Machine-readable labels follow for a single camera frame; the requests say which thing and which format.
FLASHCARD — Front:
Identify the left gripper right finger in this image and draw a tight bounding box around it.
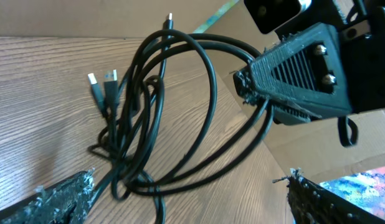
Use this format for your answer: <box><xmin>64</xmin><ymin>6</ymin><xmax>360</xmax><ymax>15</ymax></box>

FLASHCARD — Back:
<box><xmin>273</xmin><ymin>168</ymin><xmax>385</xmax><ymax>224</ymax></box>

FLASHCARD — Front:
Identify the cardboard box wall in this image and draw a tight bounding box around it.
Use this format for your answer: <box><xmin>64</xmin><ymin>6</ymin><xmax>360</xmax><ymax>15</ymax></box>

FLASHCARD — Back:
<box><xmin>0</xmin><ymin>0</ymin><xmax>385</xmax><ymax>182</ymax></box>

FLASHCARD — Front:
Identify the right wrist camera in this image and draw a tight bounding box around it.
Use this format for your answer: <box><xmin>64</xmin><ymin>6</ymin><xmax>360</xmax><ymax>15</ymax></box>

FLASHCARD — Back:
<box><xmin>244</xmin><ymin>0</ymin><xmax>312</xmax><ymax>34</ymax></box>

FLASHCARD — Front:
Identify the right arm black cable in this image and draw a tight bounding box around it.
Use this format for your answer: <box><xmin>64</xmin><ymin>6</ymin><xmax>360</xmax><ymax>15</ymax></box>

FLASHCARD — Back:
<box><xmin>337</xmin><ymin>115</ymin><xmax>359</xmax><ymax>148</ymax></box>

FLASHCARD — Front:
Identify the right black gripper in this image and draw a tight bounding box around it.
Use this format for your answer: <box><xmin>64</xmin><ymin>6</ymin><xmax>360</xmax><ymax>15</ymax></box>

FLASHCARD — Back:
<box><xmin>233</xmin><ymin>0</ymin><xmax>385</xmax><ymax>120</ymax></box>

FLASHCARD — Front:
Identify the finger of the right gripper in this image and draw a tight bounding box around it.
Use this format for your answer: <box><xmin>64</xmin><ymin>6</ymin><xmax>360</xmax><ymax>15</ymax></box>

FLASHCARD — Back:
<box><xmin>274</xmin><ymin>105</ymin><xmax>320</xmax><ymax>125</ymax></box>

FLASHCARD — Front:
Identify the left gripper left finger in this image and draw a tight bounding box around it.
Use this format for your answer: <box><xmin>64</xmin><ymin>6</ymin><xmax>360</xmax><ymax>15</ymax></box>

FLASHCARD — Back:
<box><xmin>0</xmin><ymin>170</ymin><xmax>95</xmax><ymax>224</ymax></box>

